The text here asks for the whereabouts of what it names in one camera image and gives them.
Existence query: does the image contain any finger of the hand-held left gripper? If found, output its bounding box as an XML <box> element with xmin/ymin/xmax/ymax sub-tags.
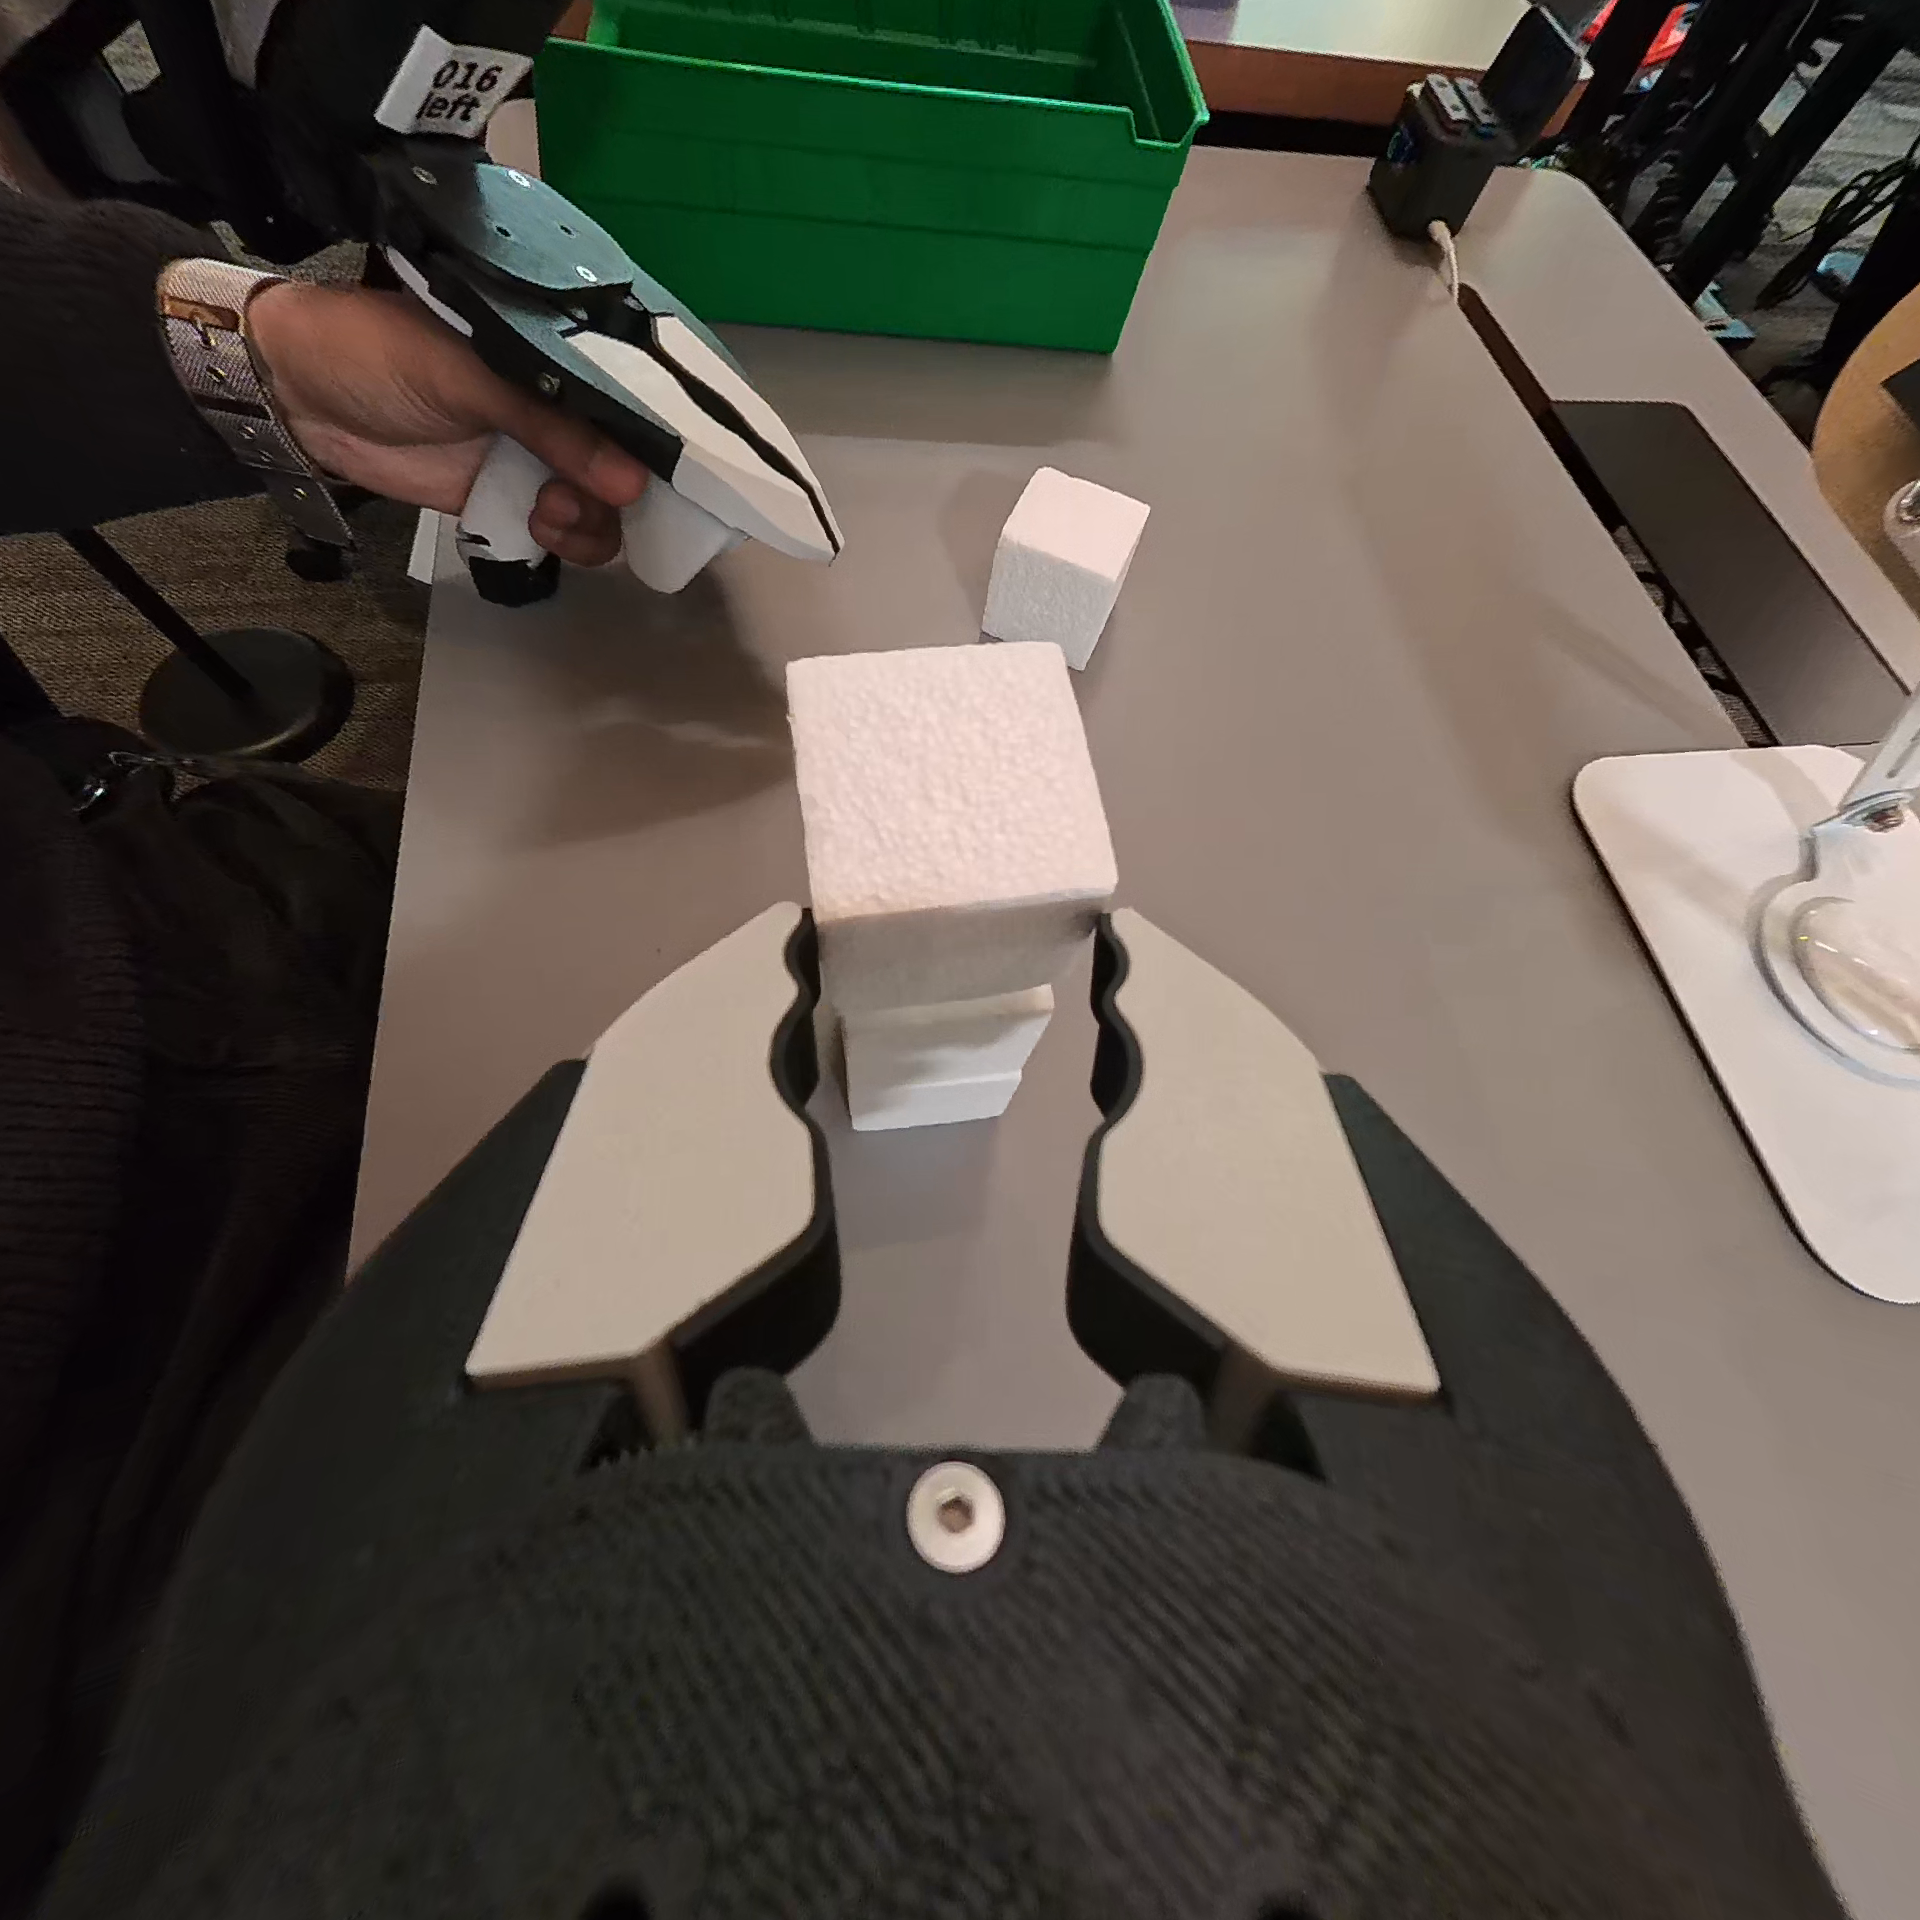
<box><xmin>630</xmin><ymin>283</ymin><xmax>847</xmax><ymax>554</ymax></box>
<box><xmin>562</xmin><ymin>330</ymin><xmax>836</xmax><ymax>597</ymax></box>

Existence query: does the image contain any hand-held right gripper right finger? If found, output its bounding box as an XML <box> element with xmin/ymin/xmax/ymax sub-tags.
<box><xmin>1064</xmin><ymin>904</ymin><xmax>1447</xmax><ymax>1454</ymax></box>

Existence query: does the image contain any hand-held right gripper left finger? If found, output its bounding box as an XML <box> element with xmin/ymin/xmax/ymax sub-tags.
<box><xmin>464</xmin><ymin>899</ymin><xmax>843</xmax><ymax>1446</ymax></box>

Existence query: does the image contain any person's left forearm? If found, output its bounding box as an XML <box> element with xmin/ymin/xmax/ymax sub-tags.
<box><xmin>0</xmin><ymin>185</ymin><xmax>271</xmax><ymax>537</ymax></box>

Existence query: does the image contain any light desk with wooden edge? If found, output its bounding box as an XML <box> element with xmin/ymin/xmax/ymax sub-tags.
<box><xmin>1184</xmin><ymin>0</ymin><xmax>1592</xmax><ymax>152</ymax></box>

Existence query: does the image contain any person's left hand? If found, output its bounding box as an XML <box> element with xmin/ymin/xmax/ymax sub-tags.
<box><xmin>247</xmin><ymin>275</ymin><xmax>658</xmax><ymax>569</ymax></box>

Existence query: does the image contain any green storage bin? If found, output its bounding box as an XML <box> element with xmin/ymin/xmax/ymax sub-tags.
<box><xmin>534</xmin><ymin>0</ymin><xmax>1213</xmax><ymax>355</ymax></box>

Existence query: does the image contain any black round stand base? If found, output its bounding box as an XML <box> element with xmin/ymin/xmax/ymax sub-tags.
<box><xmin>139</xmin><ymin>626</ymin><xmax>358</xmax><ymax>761</ymax></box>

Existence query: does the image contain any person's black clothing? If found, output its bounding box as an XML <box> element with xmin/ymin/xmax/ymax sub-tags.
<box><xmin>0</xmin><ymin>720</ymin><xmax>411</xmax><ymax>1704</ymax></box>

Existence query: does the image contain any document stand with wooden board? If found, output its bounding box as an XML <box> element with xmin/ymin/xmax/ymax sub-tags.
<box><xmin>1573</xmin><ymin>283</ymin><xmax>1920</xmax><ymax>1303</ymax></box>

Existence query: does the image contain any black battery charger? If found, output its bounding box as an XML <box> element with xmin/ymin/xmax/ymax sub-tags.
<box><xmin>1369</xmin><ymin>73</ymin><xmax>1512</xmax><ymax>242</ymax></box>

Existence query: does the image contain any black phone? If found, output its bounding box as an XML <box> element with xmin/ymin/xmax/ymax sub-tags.
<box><xmin>1477</xmin><ymin>0</ymin><xmax>1596</xmax><ymax>131</ymax></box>

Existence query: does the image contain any grey wrist strap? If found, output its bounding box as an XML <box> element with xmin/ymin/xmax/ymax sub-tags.
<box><xmin>157</xmin><ymin>258</ymin><xmax>363</xmax><ymax>552</ymax></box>

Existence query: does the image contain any dark desk cable flap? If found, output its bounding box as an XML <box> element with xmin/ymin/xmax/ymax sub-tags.
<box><xmin>1545</xmin><ymin>396</ymin><xmax>1897</xmax><ymax>745</ymax></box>

